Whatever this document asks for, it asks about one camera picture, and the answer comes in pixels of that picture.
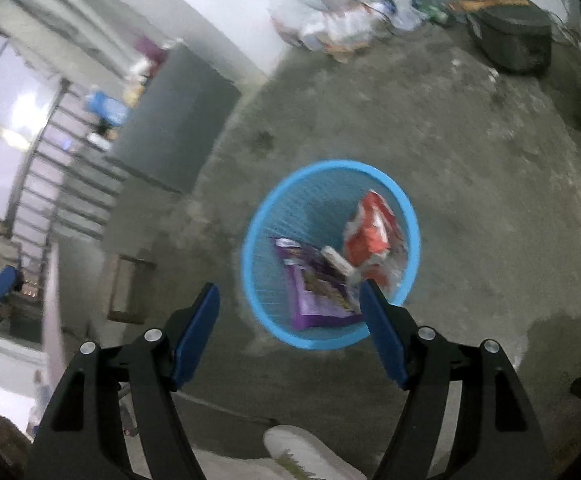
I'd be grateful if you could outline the green plastic bottle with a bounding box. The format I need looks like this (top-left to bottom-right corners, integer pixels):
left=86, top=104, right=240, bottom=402
left=421, top=0, right=451, bottom=26

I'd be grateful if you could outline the blue detergent bottle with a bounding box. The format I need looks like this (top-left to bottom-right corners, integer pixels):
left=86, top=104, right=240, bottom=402
left=85, top=91, right=131, bottom=126

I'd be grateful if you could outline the blue plastic mesh basket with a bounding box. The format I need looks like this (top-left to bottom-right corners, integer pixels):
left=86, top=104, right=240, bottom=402
left=240, top=160, right=421, bottom=352

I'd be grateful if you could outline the metal balcony railing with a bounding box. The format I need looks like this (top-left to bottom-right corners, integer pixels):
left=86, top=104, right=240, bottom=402
left=8, top=75, right=126, bottom=261

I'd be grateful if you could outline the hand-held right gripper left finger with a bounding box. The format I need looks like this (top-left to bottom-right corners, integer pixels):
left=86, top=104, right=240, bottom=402
left=28, top=282, right=221, bottom=480

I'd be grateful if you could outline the grey cabinet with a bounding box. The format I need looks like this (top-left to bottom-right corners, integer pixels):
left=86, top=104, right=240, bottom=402
left=105, top=42, right=244, bottom=193

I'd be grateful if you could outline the red snack bag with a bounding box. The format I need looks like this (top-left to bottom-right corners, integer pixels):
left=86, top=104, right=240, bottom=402
left=343, top=190, right=406, bottom=286

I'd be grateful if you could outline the purple snack bag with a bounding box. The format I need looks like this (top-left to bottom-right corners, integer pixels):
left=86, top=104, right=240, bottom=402
left=270, top=237, right=366, bottom=332

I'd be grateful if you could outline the white shoe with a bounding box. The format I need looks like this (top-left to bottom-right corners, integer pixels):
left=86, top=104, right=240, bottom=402
left=263, top=425, right=366, bottom=480

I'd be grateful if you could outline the wooden stool frame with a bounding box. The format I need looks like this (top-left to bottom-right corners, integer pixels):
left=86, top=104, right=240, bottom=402
left=108, top=254, right=156, bottom=323

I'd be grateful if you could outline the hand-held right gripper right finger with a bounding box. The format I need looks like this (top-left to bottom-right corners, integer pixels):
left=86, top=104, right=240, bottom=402
left=358, top=280, right=554, bottom=480

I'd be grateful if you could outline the white plastic bag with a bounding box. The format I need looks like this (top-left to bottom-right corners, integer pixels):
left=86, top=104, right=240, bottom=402
left=270, top=0, right=331, bottom=51

